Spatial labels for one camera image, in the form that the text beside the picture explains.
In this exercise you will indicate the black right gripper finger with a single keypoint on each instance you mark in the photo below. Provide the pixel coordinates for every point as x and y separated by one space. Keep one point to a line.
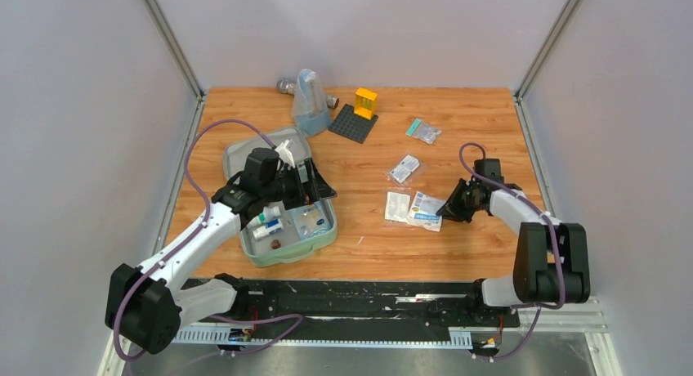
458 200
464 216

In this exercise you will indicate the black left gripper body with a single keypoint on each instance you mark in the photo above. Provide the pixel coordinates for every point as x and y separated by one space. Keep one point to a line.
287 186

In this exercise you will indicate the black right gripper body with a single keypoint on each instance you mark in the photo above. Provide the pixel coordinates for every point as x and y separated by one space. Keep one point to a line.
469 203

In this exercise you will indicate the blue mask package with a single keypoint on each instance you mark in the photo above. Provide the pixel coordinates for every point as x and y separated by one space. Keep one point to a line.
310 221

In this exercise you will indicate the white bottle green label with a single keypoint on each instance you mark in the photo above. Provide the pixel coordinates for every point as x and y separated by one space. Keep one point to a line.
267 215

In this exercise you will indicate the small blue white bottle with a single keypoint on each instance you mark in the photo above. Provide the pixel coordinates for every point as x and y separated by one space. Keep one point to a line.
268 229

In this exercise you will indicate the white gauze packet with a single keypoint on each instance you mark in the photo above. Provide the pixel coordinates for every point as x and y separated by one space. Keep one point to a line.
396 207

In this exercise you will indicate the mint green medicine kit case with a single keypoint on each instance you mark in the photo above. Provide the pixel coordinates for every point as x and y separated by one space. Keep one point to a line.
285 246

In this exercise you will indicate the clear bag of pads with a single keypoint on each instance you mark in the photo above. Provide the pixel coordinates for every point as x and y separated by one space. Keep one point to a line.
404 169

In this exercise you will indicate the teal header plastic packet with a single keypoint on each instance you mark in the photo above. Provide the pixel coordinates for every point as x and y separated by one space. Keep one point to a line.
423 131

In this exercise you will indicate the white blue cotton packet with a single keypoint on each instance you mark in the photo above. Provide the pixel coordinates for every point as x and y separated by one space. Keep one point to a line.
423 212

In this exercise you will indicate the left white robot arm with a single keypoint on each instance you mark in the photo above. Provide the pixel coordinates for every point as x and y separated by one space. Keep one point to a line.
147 304

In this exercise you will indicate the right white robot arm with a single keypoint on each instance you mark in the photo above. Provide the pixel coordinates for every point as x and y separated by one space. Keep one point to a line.
551 262

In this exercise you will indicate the dark grey brick baseplate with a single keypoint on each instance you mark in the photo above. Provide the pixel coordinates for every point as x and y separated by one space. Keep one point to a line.
352 126

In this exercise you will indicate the glitter silver microphone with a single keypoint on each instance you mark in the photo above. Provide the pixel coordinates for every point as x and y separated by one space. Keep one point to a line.
286 86

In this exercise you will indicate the yellow toy window brick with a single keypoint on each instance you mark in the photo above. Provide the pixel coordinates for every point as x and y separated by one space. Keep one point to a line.
365 103

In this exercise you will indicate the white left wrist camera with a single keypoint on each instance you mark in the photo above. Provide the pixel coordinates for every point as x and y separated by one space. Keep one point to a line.
285 152

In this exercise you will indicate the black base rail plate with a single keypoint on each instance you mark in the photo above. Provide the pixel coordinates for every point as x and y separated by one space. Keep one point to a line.
343 310

